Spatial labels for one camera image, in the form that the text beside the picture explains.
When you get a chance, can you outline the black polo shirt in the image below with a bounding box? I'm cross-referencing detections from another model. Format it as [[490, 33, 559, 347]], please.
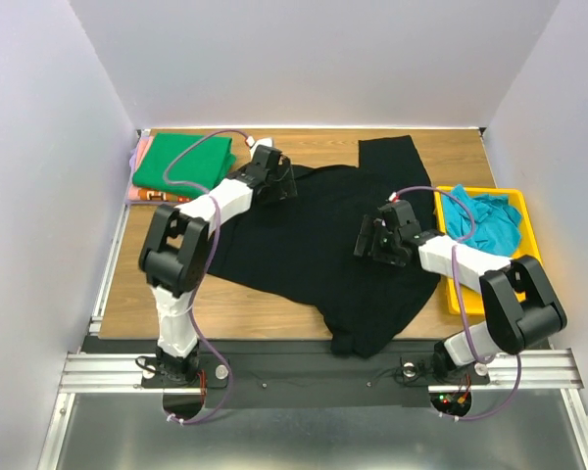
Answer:
[[209, 136, 440, 357]]

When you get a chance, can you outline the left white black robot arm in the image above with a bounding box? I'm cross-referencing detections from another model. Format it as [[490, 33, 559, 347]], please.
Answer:
[[138, 138, 297, 387]]

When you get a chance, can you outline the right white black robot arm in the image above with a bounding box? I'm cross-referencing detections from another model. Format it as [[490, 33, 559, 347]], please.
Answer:
[[354, 200, 567, 382]]

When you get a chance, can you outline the folded green t shirt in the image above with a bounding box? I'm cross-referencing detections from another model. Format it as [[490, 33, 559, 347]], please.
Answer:
[[132, 133, 236, 199]]

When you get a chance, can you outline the crumpled teal t shirt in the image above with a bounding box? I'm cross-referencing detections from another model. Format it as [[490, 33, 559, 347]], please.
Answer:
[[442, 185, 522, 257]]

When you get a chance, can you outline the folded pink t shirt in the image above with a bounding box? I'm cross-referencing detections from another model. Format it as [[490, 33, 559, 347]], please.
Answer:
[[136, 136, 153, 160]]

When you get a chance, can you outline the folded orange patterned t shirt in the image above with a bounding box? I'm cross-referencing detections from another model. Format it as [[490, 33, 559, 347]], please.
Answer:
[[126, 185, 191, 204]]

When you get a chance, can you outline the folded lilac t shirt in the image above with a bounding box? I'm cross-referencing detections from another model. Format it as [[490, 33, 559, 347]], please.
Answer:
[[128, 140, 141, 172]]

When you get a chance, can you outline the yellow plastic tray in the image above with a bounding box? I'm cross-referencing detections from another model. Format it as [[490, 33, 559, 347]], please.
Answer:
[[433, 188, 545, 317]]

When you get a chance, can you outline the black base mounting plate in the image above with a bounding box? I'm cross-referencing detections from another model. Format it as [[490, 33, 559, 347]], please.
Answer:
[[139, 340, 489, 409]]

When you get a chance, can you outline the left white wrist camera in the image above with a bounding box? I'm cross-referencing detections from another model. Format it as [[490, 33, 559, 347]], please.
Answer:
[[245, 136, 273, 149]]

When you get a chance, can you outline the aluminium extrusion rail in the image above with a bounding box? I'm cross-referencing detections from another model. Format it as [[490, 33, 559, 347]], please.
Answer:
[[59, 350, 583, 395]]

